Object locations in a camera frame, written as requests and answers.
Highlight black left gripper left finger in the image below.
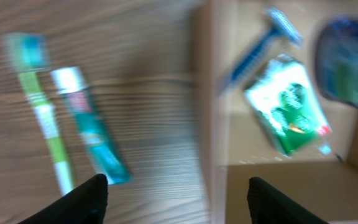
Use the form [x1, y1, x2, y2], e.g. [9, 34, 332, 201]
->
[19, 174, 108, 224]

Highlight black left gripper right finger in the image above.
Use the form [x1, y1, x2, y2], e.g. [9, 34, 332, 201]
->
[247, 177, 328, 224]

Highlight green white soap packet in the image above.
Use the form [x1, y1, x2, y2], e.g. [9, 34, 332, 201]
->
[244, 54, 332, 156]

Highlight clear dark spray bottle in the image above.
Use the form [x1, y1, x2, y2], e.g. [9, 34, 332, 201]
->
[313, 16, 358, 109]

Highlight blue disposable razor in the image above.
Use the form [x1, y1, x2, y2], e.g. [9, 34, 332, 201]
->
[218, 7, 303, 94]

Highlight white cardboard box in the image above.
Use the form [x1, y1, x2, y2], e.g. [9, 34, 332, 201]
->
[197, 1, 358, 223]

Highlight teal toothpaste tube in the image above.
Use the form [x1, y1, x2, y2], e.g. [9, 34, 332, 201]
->
[51, 67, 131, 185]

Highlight green white toothbrush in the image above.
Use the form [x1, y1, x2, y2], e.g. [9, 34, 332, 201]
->
[4, 32, 75, 196]

